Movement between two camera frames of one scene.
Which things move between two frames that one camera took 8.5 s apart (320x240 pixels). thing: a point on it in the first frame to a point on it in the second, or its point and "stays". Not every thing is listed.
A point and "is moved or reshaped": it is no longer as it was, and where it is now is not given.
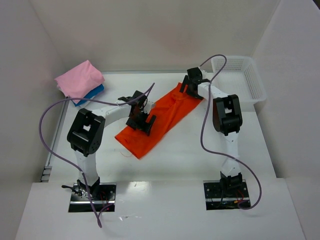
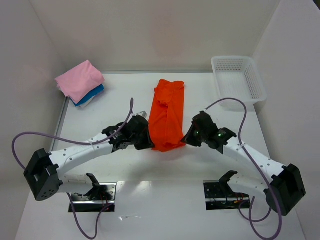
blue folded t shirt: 96,90 stays
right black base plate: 225,194 stays
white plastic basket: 240,76 stays
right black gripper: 189,88 to 194,135
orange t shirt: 174,110 is moved or reshaped
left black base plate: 104,197 stays
